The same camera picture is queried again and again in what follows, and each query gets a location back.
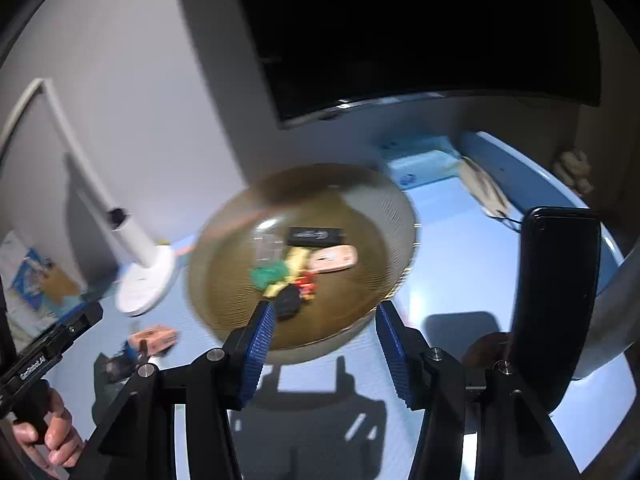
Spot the black orange figurine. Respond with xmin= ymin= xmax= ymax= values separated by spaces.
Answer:
xmin=271 ymin=271 xmax=317 ymax=321

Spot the teal translucent toy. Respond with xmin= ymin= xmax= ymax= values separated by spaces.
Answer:
xmin=250 ymin=260 xmax=288 ymax=290

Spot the orange cigarette box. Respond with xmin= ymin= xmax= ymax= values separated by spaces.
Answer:
xmin=127 ymin=324 xmax=179 ymax=356

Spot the pink small toy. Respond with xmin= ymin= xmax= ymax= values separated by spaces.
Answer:
xmin=308 ymin=245 xmax=358 ymax=274

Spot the black usb stick box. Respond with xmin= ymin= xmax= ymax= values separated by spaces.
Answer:
xmin=286 ymin=226 xmax=344 ymax=248

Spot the person left hand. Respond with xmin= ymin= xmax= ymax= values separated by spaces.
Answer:
xmin=12 ymin=388 xmax=85 ymax=479

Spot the upright books row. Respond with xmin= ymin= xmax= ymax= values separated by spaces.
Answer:
xmin=1 ymin=231 xmax=56 ymax=348

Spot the light blue textured desk mat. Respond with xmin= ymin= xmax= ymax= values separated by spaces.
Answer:
xmin=46 ymin=303 xmax=482 ymax=480

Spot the brown pencil holder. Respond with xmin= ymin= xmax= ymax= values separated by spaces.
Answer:
xmin=41 ymin=264 xmax=81 ymax=308

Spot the amber ribbed glass bowl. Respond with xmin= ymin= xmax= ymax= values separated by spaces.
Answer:
xmin=188 ymin=164 xmax=420 ymax=363

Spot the white desk lamp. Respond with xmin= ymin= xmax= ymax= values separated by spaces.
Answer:
xmin=1 ymin=77 xmax=177 ymax=318

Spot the black smartphone on stand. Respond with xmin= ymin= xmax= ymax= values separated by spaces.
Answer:
xmin=506 ymin=207 xmax=601 ymax=413

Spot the blue tissue box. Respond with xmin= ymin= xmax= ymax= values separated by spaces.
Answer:
xmin=381 ymin=136 xmax=461 ymax=190

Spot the grey thermos bottle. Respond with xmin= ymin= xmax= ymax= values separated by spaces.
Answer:
xmin=573 ymin=243 xmax=640 ymax=379

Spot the black monitor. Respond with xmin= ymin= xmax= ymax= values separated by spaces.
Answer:
xmin=239 ymin=0 xmax=602 ymax=126

